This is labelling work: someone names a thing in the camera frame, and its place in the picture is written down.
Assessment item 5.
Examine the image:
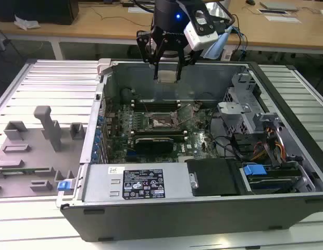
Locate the crumpled white paper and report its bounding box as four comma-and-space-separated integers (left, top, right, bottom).
14, 14, 41, 31

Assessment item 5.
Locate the orange power wire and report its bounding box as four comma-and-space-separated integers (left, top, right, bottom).
265, 127, 286, 163

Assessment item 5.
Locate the wooden desk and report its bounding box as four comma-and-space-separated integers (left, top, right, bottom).
0, 0, 323, 55

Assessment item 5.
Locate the yellow power wire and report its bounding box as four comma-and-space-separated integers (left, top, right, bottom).
251, 148, 269, 161

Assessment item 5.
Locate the black bay cover plate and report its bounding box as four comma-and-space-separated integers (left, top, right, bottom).
184, 158, 242, 197

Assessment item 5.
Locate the CPU socket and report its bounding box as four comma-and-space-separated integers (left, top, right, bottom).
147, 111, 182, 131

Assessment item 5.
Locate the metal CPU socket cover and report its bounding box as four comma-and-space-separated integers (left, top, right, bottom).
173, 103, 197, 124

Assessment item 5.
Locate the metal drive cage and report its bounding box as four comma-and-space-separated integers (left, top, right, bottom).
217, 72, 284, 139

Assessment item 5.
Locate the gray power supply unit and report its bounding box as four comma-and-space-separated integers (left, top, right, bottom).
82, 163, 193, 202

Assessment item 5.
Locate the green motherboard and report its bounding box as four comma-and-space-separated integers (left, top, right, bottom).
104, 100, 221, 164

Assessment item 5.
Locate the white depth camera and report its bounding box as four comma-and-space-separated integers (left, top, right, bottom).
183, 9, 220, 52

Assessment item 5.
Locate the silver CPU plate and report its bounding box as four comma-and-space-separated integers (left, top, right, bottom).
157, 69, 178, 84

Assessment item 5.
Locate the metal disk bay bracket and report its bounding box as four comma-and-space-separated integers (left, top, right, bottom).
252, 111, 318, 193

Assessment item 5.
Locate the metal locking lever wire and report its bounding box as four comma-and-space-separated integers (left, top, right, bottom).
139, 100, 153, 118

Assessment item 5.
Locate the black strip white frame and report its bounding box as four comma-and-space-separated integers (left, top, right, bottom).
257, 8, 289, 15

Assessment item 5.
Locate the gray parts rack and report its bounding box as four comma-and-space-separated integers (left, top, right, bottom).
0, 105, 87, 199

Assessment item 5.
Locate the white paper sheet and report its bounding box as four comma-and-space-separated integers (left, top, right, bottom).
265, 15, 302, 24
128, 6, 154, 14

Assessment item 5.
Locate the black PC case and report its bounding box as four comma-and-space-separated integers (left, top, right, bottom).
55, 58, 323, 243

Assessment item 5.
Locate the black graphics card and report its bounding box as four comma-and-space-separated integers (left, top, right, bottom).
134, 137, 176, 157

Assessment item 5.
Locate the blue cable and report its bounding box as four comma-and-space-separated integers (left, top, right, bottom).
230, 25, 249, 59

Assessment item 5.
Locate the black case fan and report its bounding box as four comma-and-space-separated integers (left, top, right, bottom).
120, 87, 138, 105

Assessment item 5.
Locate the hard disk in blue carrier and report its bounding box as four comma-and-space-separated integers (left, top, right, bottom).
242, 162, 303, 195

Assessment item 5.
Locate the gray laptop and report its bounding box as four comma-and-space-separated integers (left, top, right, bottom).
259, 1, 299, 11

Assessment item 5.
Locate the green RAM stick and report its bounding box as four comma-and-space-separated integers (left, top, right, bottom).
0, 168, 52, 176

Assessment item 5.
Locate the black RAM slot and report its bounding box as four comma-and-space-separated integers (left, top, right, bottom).
129, 132, 190, 140
133, 129, 183, 134
132, 104, 181, 108
132, 102, 181, 106
132, 107, 181, 111
132, 99, 181, 104

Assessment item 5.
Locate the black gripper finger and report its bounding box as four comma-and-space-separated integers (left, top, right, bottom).
175, 38, 204, 81
136, 30, 166, 80

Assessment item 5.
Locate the black computer box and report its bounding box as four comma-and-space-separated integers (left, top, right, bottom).
0, 0, 80, 26

